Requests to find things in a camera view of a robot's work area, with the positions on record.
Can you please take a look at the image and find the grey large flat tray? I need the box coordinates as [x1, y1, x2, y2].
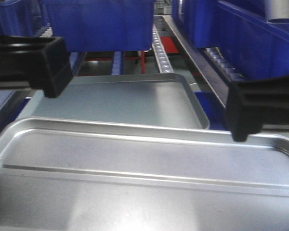
[23, 73, 210, 129]

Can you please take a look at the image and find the blue bin upper right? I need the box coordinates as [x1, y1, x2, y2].
[171, 0, 289, 79]

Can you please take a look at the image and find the right steel divider rail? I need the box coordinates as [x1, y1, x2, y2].
[162, 15, 228, 109]

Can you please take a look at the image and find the red metal floor frame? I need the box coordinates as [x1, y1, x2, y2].
[78, 36, 179, 76]

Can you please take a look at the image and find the large blue bin centre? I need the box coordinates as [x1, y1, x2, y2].
[41, 0, 155, 52]

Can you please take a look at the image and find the blue bin upper left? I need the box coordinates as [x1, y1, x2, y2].
[0, 0, 50, 37]

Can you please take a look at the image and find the middle white roller track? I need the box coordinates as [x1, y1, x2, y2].
[111, 51, 125, 75]

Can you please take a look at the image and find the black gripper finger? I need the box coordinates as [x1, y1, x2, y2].
[0, 35, 73, 98]
[225, 75, 289, 142]

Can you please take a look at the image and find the white roller track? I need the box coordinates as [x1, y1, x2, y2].
[152, 25, 174, 74]
[111, 51, 125, 75]

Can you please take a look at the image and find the silver ribbed metal tray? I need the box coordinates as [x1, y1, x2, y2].
[0, 116, 289, 231]

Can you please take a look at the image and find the blue bin lower right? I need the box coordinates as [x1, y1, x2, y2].
[194, 91, 229, 131]

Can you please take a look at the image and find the right white roller track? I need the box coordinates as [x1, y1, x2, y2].
[152, 25, 174, 74]

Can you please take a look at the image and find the far right roller track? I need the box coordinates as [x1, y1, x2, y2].
[201, 47, 244, 85]

